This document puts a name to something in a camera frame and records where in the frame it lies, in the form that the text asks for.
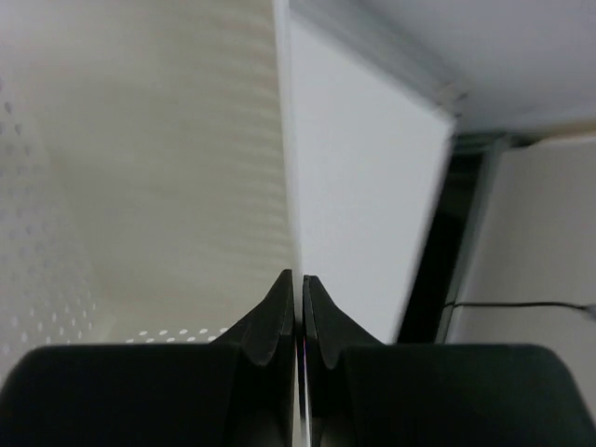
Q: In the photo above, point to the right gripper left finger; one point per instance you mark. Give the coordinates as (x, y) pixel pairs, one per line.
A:
(251, 375)

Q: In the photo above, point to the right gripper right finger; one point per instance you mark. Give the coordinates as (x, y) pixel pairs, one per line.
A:
(342, 371)

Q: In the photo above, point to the white perforated box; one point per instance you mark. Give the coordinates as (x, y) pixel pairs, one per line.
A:
(163, 161)

